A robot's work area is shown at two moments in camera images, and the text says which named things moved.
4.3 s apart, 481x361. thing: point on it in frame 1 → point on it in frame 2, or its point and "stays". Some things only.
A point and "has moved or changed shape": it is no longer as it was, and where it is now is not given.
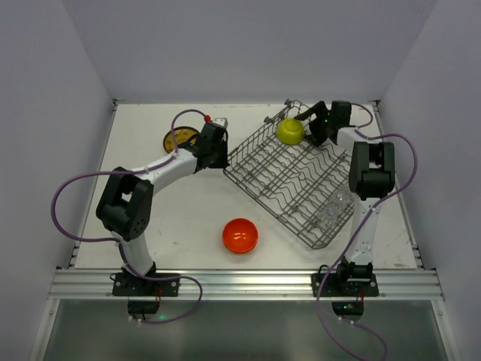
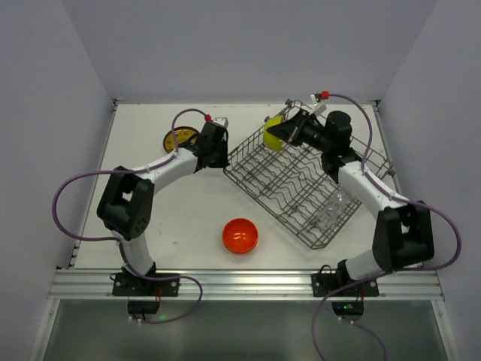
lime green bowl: (290, 131) has moved or changed shape
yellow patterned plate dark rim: (181, 134) stays
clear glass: (336, 207) stays
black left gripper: (219, 149) stays
